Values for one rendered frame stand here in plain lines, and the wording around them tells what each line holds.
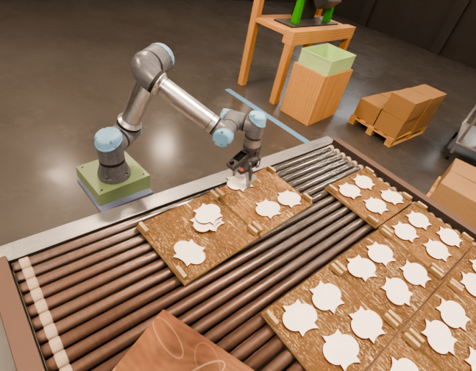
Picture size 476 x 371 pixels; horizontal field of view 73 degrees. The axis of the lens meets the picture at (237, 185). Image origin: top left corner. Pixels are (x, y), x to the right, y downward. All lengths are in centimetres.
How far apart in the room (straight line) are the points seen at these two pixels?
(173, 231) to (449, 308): 120
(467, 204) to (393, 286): 226
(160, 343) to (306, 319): 54
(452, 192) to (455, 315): 218
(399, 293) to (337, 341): 40
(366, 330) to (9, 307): 121
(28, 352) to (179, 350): 44
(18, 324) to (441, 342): 145
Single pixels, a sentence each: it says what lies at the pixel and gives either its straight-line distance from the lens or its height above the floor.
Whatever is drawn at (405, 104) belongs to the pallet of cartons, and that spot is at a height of 59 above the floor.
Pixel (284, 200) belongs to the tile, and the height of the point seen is 95.
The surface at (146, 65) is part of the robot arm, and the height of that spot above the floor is 153.
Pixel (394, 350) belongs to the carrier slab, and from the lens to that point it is 141.
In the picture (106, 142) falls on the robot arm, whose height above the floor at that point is 116.
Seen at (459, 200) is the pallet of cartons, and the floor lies 36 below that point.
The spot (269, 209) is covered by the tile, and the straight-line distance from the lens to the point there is 159.
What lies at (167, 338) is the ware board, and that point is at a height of 104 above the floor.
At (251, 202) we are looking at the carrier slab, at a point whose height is 94.
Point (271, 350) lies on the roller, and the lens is 123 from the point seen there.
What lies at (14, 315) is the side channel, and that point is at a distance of 126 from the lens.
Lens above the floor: 200
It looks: 39 degrees down
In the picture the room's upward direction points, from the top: 14 degrees clockwise
